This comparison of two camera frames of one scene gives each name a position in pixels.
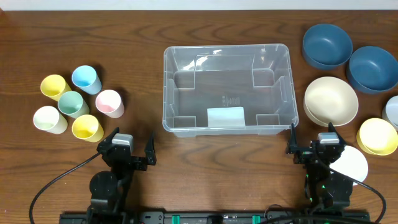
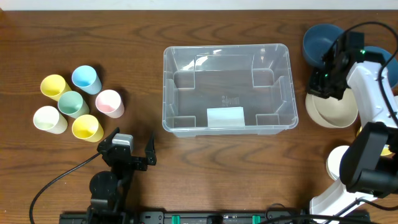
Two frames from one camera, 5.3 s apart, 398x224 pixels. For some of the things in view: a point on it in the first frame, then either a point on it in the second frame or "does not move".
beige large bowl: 330,99 does not move
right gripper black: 314,152 to 321,88
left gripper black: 130,158 does not move
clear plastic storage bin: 229,90 does not move
